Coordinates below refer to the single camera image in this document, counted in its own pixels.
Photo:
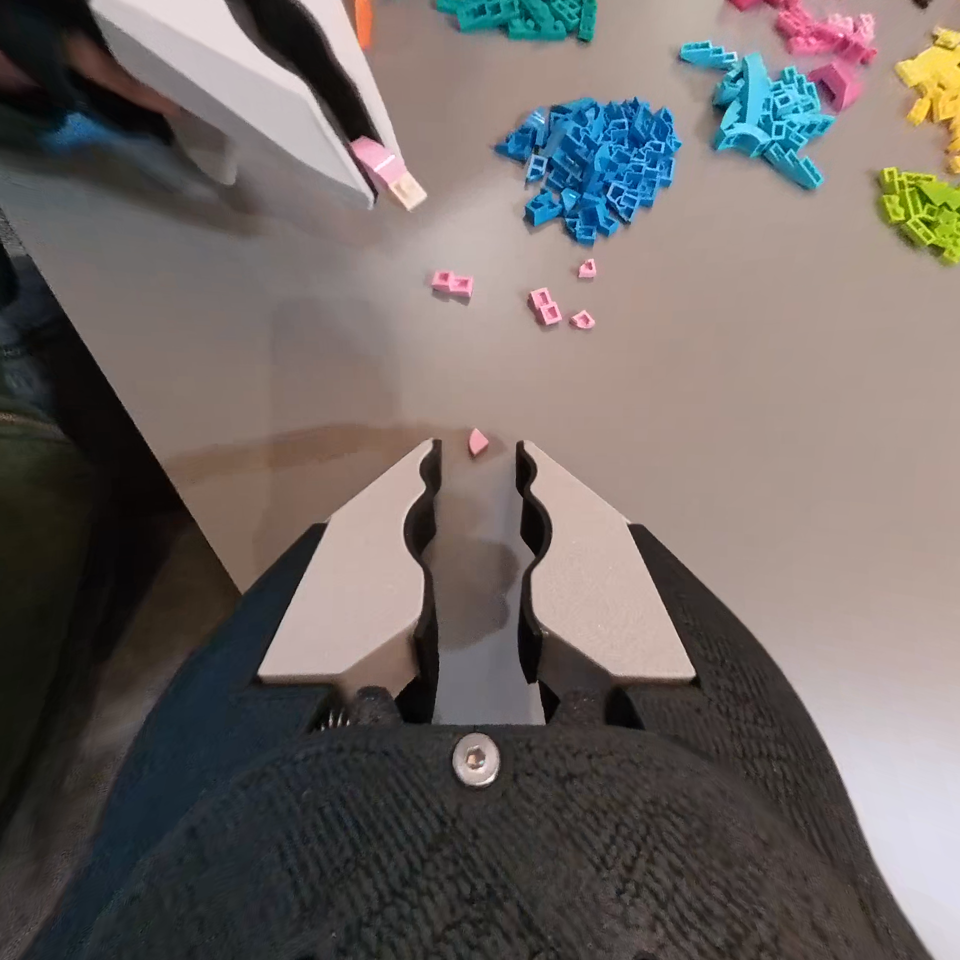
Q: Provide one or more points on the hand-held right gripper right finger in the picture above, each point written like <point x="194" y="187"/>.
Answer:
<point x="600" y="592"/>

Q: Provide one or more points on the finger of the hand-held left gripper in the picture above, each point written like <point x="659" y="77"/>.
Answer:
<point x="352" y="60"/>
<point x="225" y="67"/>

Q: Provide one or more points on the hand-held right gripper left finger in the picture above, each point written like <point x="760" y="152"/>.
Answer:
<point x="345" y="592"/>

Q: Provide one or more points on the pink and cream lego assembly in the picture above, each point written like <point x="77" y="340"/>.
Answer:
<point x="379" y="166"/>

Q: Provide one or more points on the small pink lego slope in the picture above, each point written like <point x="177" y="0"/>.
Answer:
<point x="588" y="270"/>
<point x="583" y="321"/>
<point x="478" y="444"/>

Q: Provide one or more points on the pile of teal lego pieces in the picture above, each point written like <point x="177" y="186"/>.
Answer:
<point x="525" y="19"/>

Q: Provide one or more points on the pink lego plate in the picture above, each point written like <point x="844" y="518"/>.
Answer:
<point x="448" y="282"/>
<point x="545" y="307"/>

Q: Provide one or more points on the pile of blue lego pieces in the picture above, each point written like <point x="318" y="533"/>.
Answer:
<point x="592" y="165"/>

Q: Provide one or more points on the pile of magenta lego pieces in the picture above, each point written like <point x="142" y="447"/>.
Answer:
<point x="742" y="4"/>

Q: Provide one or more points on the pile of cyan lego pieces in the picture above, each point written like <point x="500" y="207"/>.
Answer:
<point x="765" y="112"/>

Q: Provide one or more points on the pile of pink lego pieces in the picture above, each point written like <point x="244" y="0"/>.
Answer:
<point x="825" y="34"/>

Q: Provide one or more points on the large magenta lego slope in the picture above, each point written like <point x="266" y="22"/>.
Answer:
<point x="836" y="84"/>

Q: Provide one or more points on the pile of lime lego pieces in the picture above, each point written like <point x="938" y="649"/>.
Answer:
<point x="922" y="206"/>

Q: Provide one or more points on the pile of yellow lego pieces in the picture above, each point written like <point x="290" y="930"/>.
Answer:
<point x="934" y="90"/>

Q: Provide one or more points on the orange brick separator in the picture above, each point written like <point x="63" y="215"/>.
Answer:
<point x="364" y="22"/>

